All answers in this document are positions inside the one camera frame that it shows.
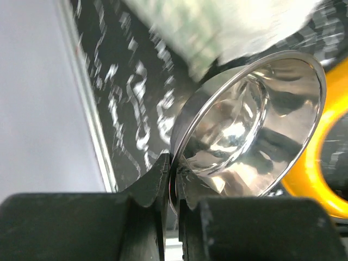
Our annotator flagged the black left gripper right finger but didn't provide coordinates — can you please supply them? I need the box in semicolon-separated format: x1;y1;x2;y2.
176;167;347;260

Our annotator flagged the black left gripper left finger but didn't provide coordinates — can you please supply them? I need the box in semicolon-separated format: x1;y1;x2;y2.
1;154;170;260

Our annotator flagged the yellow double bowl holder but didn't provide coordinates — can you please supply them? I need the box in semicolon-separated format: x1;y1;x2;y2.
282;59;347;219

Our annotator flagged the green striped pet tent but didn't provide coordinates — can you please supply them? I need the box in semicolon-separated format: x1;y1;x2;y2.
125;0;321;81

